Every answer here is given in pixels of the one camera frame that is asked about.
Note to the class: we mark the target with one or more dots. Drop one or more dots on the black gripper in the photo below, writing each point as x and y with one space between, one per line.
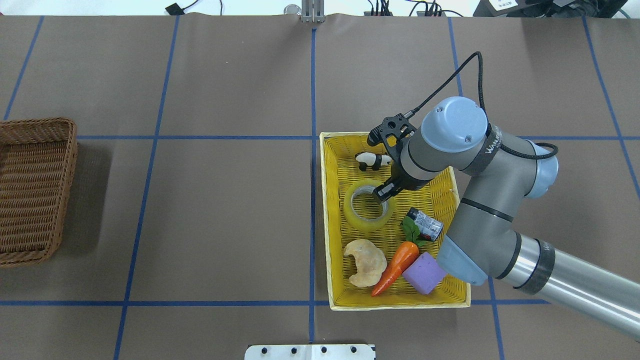
404 182

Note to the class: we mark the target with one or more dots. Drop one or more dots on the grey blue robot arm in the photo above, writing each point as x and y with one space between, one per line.
480 242

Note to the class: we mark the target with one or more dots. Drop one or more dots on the yellow wicker basket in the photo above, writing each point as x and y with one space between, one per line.
439 199

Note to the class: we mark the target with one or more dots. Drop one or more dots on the brown wicker basket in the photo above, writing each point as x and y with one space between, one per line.
38 160

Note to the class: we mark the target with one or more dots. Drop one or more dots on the panda figurine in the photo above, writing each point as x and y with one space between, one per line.
372 161

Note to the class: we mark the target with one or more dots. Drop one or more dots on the small printed can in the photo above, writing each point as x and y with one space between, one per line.
429 228

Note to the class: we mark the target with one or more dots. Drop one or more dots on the orange toy carrot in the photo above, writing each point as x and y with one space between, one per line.
404 256

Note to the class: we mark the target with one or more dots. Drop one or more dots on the toy croissant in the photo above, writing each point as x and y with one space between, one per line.
370 262

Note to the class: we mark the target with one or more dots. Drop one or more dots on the purple foam cube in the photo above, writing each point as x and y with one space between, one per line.
424 274

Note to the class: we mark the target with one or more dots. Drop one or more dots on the grey aluminium post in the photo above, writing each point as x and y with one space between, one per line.
313 11

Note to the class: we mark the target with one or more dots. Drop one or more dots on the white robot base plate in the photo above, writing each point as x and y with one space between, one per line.
358 351

